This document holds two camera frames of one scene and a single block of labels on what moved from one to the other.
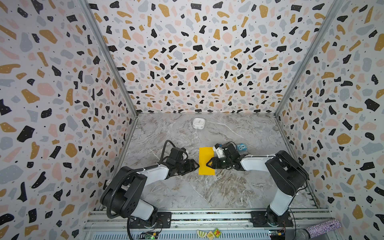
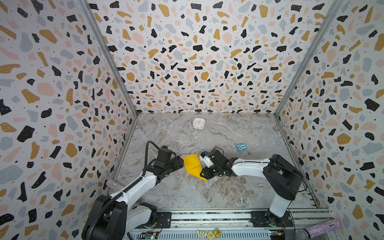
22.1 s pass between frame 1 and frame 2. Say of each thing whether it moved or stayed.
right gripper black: moved
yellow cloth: moved
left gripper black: moved
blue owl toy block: stayed
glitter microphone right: stayed
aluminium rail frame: stayed
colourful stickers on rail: stayed
